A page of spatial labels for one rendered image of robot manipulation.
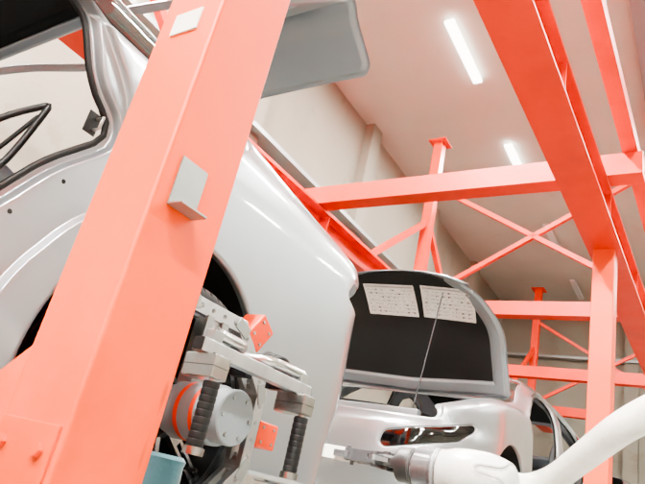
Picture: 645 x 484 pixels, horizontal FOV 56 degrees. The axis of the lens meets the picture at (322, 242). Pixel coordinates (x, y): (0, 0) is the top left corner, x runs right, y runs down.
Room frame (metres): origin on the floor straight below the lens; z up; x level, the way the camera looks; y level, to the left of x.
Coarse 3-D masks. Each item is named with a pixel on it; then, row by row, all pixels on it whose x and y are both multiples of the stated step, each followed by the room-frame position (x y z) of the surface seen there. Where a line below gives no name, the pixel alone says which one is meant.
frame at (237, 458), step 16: (208, 304) 1.51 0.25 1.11; (224, 320) 1.56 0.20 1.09; (240, 320) 1.60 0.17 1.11; (240, 336) 1.63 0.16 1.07; (240, 384) 1.74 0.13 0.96; (256, 384) 1.71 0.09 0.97; (256, 400) 1.73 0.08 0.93; (256, 416) 1.74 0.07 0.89; (256, 432) 1.75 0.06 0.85; (240, 448) 1.73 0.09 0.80; (224, 464) 1.75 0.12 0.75; (240, 464) 1.73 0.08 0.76; (208, 480) 1.71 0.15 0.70; (224, 480) 1.69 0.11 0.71; (240, 480) 1.74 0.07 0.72
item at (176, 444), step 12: (192, 324) 1.65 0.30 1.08; (180, 360) 1.85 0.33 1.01; (228, 384) 1.77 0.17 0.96; (156, 444) 1.62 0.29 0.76; (168, 444) 1.67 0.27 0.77; (180, 444) 1.69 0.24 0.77; (180, 456) 1.70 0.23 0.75; (192, 456) 1.81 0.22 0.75; (204, 456) 1.79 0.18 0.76; (216, 456) 1.77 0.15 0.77; (204, 468) 1.76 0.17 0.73; (180, 480) 1.76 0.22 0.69; (192, 480) 1.75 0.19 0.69
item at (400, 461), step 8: (400, 448) 1.36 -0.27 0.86; (408, 448) 1.35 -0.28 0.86; (384, 456) 1.36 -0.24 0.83; (392, 456) 1.36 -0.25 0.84; (400, 456) 1.35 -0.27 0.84; (408, 456) 1.34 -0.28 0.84; (376, 464) 1.40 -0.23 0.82; (384, 464) 1.36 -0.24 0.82; (392, 464) 1.35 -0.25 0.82; (400, 464) 1.34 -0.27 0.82; (408, 464) 1.33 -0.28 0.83; (400, 472) 1.35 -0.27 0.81; (408, 472) 1.34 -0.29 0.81; (400, 480) 1.36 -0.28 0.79; (408, 480) 1.35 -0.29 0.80
